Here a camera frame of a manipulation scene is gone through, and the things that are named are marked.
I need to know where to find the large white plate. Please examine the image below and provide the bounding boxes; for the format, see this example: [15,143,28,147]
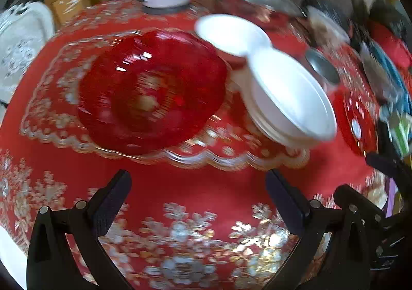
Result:
[238,47,337,148]

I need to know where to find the red glass flower plate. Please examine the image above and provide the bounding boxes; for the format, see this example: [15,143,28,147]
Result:
[78,30,229,156]

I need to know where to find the small white bowl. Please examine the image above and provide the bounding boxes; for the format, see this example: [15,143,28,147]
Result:
[194,14,273,64]

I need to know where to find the red plate with sticker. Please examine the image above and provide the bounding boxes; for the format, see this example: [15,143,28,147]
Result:
[332,90,378,156]

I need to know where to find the clear plastic bag package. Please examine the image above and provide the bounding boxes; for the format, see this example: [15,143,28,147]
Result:
[360,40,411,114]

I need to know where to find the red floral tablecloth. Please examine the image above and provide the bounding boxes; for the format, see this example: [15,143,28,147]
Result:
[1,0,388,289]

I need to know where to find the clear plastic food container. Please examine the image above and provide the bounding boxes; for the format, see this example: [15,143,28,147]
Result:
[306,6,350,46]

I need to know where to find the black plastic bag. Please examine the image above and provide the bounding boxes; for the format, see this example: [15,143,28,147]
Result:
[370,0,411,41]

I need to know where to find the metal bowl pink handles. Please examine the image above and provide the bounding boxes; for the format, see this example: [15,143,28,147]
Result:
[304,48,341,86]

